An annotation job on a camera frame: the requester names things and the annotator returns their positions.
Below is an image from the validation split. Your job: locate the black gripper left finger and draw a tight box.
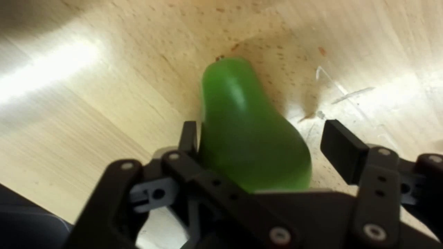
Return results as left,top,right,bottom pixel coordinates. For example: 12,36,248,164
179,120,199,155

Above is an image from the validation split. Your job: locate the green plush apple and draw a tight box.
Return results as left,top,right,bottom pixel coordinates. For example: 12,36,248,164
200,56,312,192

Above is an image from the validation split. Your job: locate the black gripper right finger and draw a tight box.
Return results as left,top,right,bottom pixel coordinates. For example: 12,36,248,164
320,119,369,180

